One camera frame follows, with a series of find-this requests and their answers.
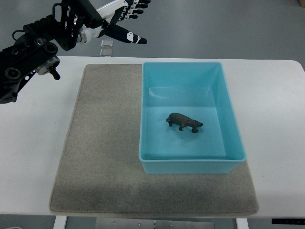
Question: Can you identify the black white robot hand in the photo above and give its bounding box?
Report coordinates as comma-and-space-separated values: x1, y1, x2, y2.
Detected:
52, 0, 150, 51

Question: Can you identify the brown toy hippo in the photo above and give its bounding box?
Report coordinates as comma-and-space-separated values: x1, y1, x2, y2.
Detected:
166, 113, 203, 134

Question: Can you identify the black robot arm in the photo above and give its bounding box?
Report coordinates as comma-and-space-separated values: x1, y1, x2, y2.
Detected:
0, 15, 78, 104

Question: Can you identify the blue plastic box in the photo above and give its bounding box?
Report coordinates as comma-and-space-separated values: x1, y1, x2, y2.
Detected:
139, 62, 246, 174

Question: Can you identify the upper metal floor plate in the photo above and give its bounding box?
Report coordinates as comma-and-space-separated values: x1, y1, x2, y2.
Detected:
101, 39, 114, 47

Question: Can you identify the metal floor plate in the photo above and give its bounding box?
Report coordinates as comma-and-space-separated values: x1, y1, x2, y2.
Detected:
100, 49, 113, 57
101, 39, 114, 47

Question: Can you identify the lower metal floor plate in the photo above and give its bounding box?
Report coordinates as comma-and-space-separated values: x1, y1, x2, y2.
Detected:
100, 49, 113, 57

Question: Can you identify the grey felt mat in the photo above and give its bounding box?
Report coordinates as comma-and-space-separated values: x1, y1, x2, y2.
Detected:
50, 64, 259, 217

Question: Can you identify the white left table leg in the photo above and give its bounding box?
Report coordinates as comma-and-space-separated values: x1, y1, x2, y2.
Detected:
53, 216, 68, 229

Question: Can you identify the white table leg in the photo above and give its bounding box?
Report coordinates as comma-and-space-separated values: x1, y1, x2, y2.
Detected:
236, 218, 249, 229
53, 216, 68, 229

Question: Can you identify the metal table crossbar plate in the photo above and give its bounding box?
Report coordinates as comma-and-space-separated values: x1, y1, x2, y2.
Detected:
95, 218, 215, 229

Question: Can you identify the white right table leg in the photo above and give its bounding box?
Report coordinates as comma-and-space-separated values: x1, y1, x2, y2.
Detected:
236, 218, 249, 229

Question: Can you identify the black table control panel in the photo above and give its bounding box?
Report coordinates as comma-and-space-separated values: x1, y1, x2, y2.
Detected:
272, 219, 305, 225

